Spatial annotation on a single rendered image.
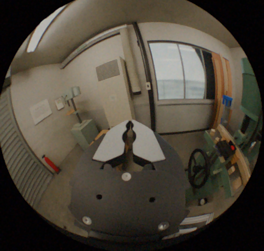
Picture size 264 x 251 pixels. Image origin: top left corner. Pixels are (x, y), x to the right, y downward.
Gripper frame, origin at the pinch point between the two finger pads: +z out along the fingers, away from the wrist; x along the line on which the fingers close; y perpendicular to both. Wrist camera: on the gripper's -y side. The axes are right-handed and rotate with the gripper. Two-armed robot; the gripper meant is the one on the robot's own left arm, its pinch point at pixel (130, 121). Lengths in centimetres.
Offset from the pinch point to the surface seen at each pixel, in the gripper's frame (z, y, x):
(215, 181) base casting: -16, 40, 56
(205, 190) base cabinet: -19, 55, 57
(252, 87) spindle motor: -8, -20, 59
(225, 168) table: -13, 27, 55
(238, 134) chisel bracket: -6, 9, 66
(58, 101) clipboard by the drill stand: 134, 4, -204
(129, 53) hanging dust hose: 121, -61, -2
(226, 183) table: -23, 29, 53
